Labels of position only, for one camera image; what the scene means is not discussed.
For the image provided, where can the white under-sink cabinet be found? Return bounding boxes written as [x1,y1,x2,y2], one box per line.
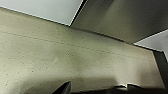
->
[0,0,84,27]

